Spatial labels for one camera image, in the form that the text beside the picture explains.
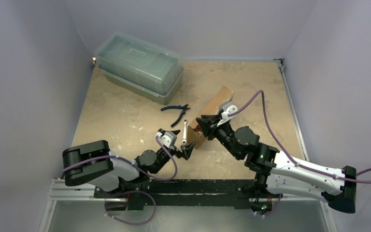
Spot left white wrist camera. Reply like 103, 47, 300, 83
156, 134, 177, 147

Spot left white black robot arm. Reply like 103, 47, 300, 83
61, 129, 197, 198

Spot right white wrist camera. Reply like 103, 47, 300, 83
217, 101, 238, 126

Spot blue handled pliers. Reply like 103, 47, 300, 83
160, 104, 191, 128

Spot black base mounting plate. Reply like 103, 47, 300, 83
94, 179, 279, 215

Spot clear plastic storage bin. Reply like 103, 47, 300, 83
95, 32, 184, 105

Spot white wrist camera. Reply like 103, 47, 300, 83
217, 101, 238, 126
156, 134, 177, 147

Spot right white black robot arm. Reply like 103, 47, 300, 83
196, 115, 356, 214

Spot silver ratchet wrench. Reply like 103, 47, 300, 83
182, 119, 188, 147

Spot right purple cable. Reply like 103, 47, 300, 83
228, 89, 371, 185

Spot brown cardboard express box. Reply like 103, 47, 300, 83
186, 86, 235, 150

